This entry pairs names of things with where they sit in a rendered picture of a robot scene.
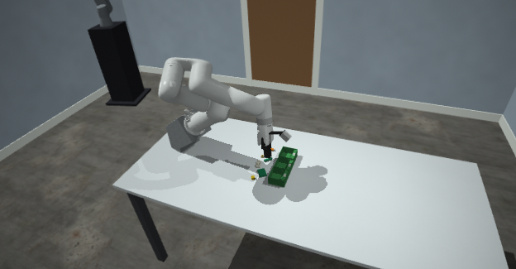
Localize green rack of bins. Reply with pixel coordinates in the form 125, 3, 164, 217
268, 147, 298, 187

